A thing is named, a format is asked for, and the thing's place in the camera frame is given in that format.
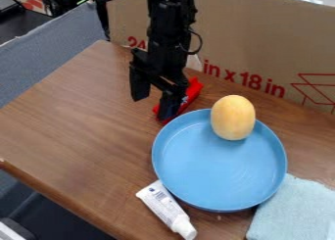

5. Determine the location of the white cream tube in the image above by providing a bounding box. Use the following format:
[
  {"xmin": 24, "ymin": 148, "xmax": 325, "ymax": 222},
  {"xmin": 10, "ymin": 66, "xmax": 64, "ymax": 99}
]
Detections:
[{"xmin": 136, "ymin": 180, "xmax": 197, "ymax": 240}]

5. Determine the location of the cardboard box wall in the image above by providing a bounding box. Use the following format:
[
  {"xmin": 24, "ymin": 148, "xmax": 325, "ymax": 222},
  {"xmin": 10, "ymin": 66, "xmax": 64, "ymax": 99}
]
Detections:
[{"xmin": 107, "ymin": 0, "xmax": 335, "ymax": 115}]

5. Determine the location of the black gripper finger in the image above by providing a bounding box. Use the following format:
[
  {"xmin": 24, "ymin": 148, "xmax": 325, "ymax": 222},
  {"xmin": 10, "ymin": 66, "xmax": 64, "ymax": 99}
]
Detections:
[{"xmin": 157, "ymin": 86, "xmax": 185, "ymax": 121}]

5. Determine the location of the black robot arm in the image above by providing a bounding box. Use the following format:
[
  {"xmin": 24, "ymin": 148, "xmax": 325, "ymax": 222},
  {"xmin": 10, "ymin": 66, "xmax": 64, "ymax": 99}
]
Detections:
[{"xmin": 41, "ymin": 0, "xmax": 196, "ymax": 120}]

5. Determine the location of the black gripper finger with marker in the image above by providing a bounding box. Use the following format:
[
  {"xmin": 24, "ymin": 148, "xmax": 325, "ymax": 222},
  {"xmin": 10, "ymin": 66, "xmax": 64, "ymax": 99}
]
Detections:
[{"xmin": 129, "ymin": 67, "xmax": 151, "ymax": 101}]

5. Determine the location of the light blue towel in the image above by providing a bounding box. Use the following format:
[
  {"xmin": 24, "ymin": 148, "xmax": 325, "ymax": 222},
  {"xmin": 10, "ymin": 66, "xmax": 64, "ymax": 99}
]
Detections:
[{"xmin": 245, "ymin": 174, "xmax": 335, "ymax": 240}]

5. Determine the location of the yellow potato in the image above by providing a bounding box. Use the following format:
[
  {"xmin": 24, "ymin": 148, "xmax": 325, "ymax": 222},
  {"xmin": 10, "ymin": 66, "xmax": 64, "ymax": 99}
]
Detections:
[{"xmin": 211, "ymin": 95, "xmax": 255, "ymax": 140}]

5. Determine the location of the red rectangular block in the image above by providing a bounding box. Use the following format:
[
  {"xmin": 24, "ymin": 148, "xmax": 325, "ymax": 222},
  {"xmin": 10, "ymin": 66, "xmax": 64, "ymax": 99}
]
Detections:
[{"xmin": 153, "ymin": 76, "xmax": 203, "ymax": 124}]

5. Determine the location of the grey fabric panel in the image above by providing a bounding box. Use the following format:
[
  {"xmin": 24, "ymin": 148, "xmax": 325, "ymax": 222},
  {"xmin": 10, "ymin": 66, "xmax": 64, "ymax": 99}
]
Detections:
[{"xmin": 0, "ymin": 3, "xmax": 105, "ymax": 108}]

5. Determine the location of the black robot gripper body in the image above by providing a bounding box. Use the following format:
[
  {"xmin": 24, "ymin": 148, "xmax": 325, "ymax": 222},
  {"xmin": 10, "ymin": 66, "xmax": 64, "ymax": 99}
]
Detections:
[{"xmin": 129, "ymin": 2, "xmax": 191, "ymax": 90}]

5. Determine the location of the blue round plate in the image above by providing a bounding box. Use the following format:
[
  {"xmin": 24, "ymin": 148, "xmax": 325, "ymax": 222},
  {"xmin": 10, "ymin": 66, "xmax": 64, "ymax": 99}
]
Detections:
[{"xmin": 152, "ymin": 109, "xmax": 288, "ymax": 213}]

